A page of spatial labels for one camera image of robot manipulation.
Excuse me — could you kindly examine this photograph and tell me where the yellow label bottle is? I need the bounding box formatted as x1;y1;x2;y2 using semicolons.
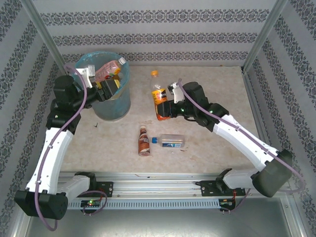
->
151;70;171;121

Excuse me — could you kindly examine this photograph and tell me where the pink label plastic bottle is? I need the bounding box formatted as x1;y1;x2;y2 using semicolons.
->
95;57;126;82

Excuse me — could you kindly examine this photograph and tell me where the blue cap water bottle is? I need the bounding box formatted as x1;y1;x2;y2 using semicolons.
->
151;134;186;149

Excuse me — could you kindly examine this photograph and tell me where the brown Nescafe coffee bottle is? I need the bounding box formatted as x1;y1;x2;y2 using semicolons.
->
138;125;151;157

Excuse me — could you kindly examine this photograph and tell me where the blue plastic bin liner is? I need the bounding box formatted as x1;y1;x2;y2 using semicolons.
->
75;51;131;99

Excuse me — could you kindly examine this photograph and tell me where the grey metal mesh bin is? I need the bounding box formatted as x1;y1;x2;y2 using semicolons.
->
75;51;131;121

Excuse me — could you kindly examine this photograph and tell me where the grey metal panel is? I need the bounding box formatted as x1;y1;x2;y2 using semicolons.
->
14;197;304;237

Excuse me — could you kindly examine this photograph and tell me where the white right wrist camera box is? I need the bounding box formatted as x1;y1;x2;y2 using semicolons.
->
167;82;185;104

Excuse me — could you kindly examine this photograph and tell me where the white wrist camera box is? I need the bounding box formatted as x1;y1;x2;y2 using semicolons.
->
75;64;97;89
167;82;185;104

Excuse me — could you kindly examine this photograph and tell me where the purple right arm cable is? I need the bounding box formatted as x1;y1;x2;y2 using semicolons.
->
177;78;305;215

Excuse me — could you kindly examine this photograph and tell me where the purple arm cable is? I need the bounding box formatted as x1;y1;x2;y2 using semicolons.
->
177;78;305;215
34;64;109;232

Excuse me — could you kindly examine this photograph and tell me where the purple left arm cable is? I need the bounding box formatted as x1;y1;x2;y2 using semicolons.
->
34;64;109;232

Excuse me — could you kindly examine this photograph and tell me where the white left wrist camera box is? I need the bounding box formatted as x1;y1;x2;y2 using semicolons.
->
75;64;97;89

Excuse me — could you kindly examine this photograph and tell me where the aluminium frame post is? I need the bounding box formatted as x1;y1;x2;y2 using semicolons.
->
241;0;291;74
21;0;74;75

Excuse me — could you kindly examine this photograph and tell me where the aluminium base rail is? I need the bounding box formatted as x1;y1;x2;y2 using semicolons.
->
24;171;292;198

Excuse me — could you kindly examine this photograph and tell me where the white slotted cable duct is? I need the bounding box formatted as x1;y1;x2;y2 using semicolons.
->
53;198;220;210

